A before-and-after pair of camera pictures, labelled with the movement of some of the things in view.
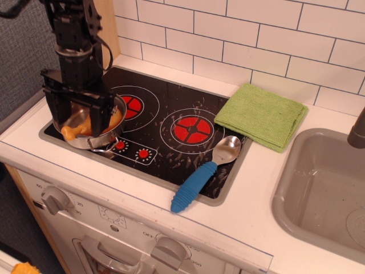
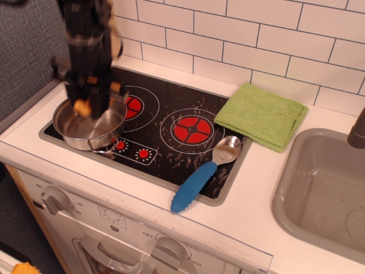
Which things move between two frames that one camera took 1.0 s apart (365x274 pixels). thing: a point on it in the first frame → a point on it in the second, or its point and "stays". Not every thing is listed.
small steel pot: (106, 141) stays
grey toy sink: (320, 193) stays
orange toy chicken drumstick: (113, 119) → (82, 108)
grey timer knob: (55, 200) stays
